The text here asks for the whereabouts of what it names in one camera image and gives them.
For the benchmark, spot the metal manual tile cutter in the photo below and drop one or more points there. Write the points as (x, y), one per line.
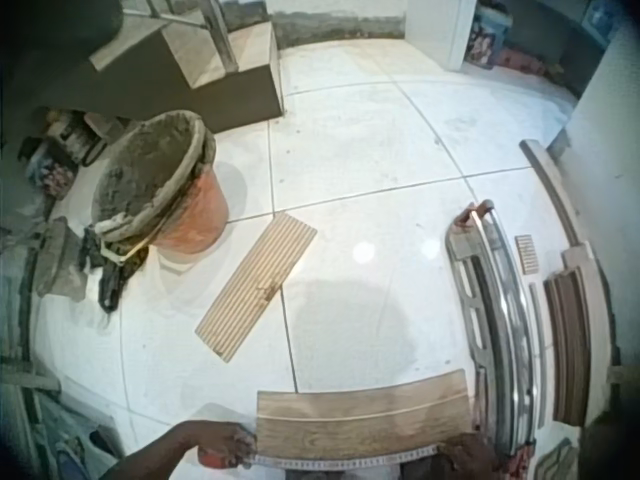
(500, 325)

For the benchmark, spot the long beige tile strip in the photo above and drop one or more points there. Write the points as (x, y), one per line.
(550, 185)

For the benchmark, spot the person's left fingers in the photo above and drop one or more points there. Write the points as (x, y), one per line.
(245, 445)

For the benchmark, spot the ribbed beige tile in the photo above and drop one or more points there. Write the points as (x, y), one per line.
(257, 285)

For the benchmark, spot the heap of tools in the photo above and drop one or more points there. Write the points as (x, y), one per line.
(60, 150)

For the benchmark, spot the beige tile offcut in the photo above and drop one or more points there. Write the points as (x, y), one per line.
(587, 280)

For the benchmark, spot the thin grey tile strip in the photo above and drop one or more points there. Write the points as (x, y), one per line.
(537, 350)

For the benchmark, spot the person's left hand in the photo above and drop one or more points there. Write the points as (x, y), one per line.
(227, 442)

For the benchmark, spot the wood-look tile plank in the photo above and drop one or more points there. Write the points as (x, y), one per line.
(360, 417)

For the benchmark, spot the grey cement bag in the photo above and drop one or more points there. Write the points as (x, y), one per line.
(55, 260)

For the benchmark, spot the white column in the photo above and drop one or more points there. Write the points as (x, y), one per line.
(440, 30)

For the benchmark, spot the orange bucket of mortar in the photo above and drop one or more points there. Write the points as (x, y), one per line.
(165, 185)

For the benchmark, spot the heap of colourful clutter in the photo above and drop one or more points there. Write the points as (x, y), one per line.
(505, 45)

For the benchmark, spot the red tape measure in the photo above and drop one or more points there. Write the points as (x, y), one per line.
(325, 461)

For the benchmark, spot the tiled staircase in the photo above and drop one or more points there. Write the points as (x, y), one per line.
(200, 55)

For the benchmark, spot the person's right hand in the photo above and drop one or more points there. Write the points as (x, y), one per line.
(470, 457)

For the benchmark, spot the stack of brown tile pieces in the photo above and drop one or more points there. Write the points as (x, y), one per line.
(567, 345)

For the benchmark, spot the small ribbed tile piece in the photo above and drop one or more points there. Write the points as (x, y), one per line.
(527, 254)

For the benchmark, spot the person's right fingers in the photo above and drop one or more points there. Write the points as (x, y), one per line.
(448, 448)

